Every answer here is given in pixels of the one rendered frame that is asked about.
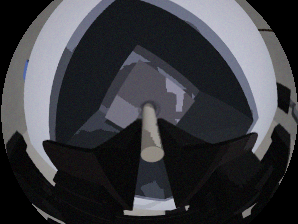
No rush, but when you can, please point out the beige cylindrical peg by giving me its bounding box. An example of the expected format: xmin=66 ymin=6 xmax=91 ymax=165
xmin=141 ymin=104 xmax=164 ymax=162

